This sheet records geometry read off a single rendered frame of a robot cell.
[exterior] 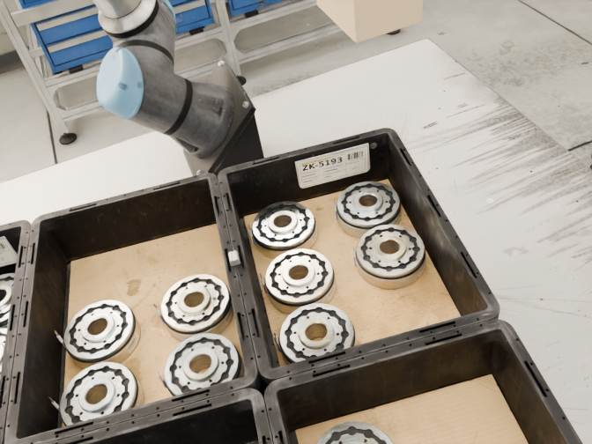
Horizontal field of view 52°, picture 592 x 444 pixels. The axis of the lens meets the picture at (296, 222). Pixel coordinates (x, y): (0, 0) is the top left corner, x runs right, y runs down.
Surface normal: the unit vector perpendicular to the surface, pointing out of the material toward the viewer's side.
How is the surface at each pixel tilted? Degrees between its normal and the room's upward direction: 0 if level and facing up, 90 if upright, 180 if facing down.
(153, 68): 49
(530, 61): 0
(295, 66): 0
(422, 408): 0
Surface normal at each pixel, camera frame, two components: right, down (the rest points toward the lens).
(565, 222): -0.14, -0.69
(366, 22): 0.36, 0.63
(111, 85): -0.73, -0.15
